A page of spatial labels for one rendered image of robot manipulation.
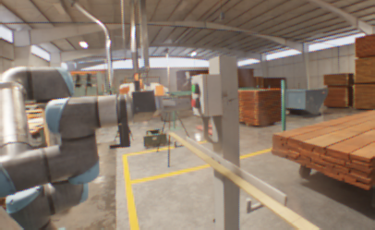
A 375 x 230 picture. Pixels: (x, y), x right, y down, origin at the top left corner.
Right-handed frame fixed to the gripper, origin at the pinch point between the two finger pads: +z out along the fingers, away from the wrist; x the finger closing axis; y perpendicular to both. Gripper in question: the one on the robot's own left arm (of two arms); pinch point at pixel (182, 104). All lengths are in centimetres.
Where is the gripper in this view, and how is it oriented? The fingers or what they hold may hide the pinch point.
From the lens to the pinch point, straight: 48.2
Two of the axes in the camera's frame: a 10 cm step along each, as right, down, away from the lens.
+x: -3.3, 2.3, 9.1
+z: 9.3, -0.9, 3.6
